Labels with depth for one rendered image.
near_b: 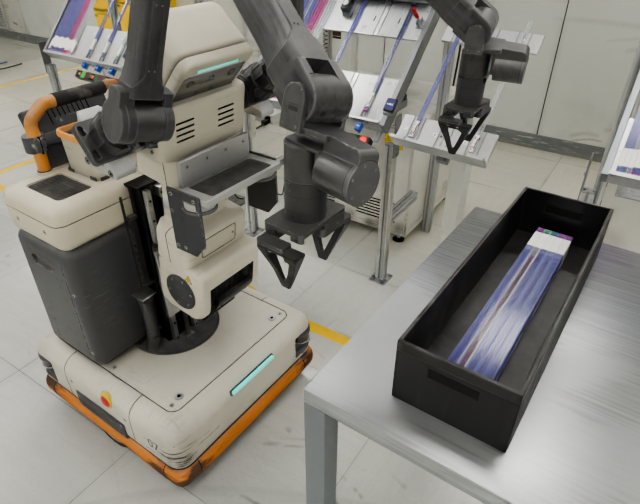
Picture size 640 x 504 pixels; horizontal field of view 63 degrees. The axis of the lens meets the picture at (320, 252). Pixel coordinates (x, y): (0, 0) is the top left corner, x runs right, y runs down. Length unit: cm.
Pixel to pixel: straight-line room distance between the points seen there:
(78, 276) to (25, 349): 88
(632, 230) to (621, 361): 132
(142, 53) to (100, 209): 58
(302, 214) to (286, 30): 22
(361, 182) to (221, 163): 69
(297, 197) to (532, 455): 46
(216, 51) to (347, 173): 60
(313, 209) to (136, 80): 42
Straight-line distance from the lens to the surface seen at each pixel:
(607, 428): 87
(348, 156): 60
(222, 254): 138
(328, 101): 63
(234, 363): 160
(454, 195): 210
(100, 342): 160
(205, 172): 123
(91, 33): 329
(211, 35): 116
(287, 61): 65
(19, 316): 249
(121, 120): 96
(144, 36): 95
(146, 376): 162
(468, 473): 75
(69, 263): 145
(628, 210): 223
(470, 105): 115
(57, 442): 193
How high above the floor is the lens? 141
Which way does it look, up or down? 34 degrees down
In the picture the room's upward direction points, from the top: straight up
